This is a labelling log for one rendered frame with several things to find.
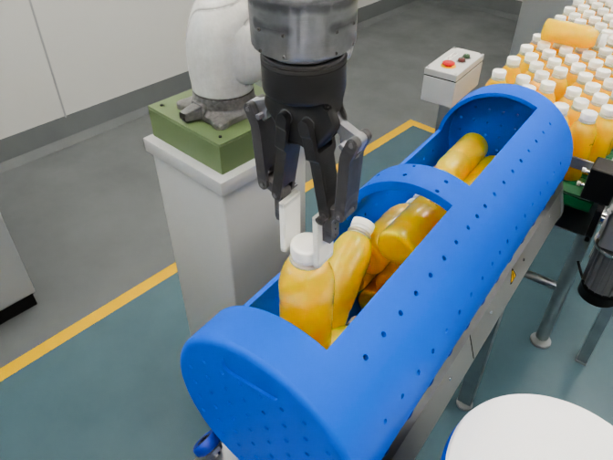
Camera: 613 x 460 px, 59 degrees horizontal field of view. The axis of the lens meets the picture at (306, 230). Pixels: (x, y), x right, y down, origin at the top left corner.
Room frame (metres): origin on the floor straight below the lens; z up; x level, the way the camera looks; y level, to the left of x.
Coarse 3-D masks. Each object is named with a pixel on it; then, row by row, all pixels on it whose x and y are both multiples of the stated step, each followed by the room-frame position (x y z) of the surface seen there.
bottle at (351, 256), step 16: (336, 240) 0.67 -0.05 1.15; (352, 240) 0.65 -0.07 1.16; (368, 240) 0.66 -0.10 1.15; (336, 256) 0.63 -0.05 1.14; (352, 256) 0.63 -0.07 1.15; (368, 256) 0.64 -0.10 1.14; (336, 272) 0.61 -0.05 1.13; (352, 272) 0.61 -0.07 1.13; (336, 288) 0.59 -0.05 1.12; (352, 288) 0.59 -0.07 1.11; (336, 304) 0.57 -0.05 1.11; (352, 304) 0.58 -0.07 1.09; (336, 320) 0.55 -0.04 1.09
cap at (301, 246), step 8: (296, 240) 0.46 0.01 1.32; (304, 240) 0.46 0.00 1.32; (312, 240) 0.46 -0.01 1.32; (296, 248) 0.45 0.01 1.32; (304, 248) 0.45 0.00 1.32; (312, 248) 0.45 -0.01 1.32; (296, 256) 0.45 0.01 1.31; (304, 256) 0.44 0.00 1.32; (312, 256) 0.44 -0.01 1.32; (304, 264) 0.44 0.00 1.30; (312, 264) 0.44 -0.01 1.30
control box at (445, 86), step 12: (456, 48) 1.64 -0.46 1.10; (456, 60) 1.54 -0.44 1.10; (468, 60) 1.54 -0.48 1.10; (480, 60) 1.57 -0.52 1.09; (432, 72) 1.48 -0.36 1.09; (444, 72) 1.46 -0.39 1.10; (456, 72) 1.46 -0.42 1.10; (468, 72) 1.51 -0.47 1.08; (480, 72) 1.59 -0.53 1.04; (432, 84) 1.47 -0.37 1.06; (444, 84) 1.45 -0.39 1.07; (456, 84) 1.44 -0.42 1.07; (468, 84) 1.52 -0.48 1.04; (432, 96) 1.47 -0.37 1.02; (444, 96) 1.45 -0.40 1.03; (456, 96) 1.46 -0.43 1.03
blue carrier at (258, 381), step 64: (448, 128) 1.14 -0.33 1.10; (512, 128) 1.06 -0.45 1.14; (384, 192) 0.90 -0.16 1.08; (448, 192) 0.69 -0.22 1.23; (512, 192) 0.75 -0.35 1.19; (448, 256) 0.57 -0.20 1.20; (512, 256) 0.72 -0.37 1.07; (256, 320) 0.42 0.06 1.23; (384, 320) 0.44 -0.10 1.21; (448, 320) 0.50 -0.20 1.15; (192, 384) 0.44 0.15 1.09; (256, 384) 0.37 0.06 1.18; (320, 384) 0.35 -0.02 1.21; (384, 384) 0.38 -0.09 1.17; (256, 448) 0.37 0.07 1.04; (320, 448) 0.31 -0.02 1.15; (384, 448) 0.34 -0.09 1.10
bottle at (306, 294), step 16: (288, 256) 0.47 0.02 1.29; (288, 272) 0.45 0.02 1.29; (304, 272) 0.44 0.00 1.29; (320, 272) 0.44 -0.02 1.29; (288, 288) 0.44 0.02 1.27; (304, 288) 0.43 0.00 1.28; (320, 288) 0.43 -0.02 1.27; (288, 304) 0.44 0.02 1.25; (304, 304) 0.43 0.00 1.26; (320, 304) 0.43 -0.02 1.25; (288, 320) 0.44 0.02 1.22; (304, 320) 0.43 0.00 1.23; (320, 320) 0.43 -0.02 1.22; (320, 336) 0.43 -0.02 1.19
